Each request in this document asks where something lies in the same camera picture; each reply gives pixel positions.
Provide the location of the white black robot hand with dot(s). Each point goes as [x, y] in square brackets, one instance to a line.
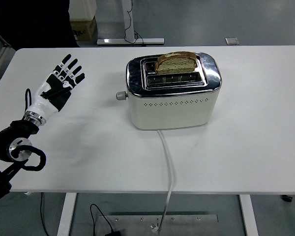
[40, 104]

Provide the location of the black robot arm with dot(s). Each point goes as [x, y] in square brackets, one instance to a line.
[2, 145]

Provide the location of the cream chrome two-slot toaster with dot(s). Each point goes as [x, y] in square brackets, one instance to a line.
[172, 113]

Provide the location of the white desk leg with foot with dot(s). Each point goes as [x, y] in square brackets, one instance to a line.
[127, 19]

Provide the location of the brown cardboard box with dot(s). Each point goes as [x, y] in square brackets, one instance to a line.
[84, 29]

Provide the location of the grey floor socket plate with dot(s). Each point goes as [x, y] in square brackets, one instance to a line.
[231, 41]

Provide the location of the black caster wheel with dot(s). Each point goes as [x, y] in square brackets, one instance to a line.
[287, 198]

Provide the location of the brown bread slice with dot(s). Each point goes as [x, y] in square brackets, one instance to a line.
[174, 65]

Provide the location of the white table leg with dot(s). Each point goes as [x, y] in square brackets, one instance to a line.
[66, 216]
[248, 216]

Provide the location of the person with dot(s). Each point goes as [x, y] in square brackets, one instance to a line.
[27, 19]

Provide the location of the white box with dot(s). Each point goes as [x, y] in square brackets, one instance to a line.
[83, 8]

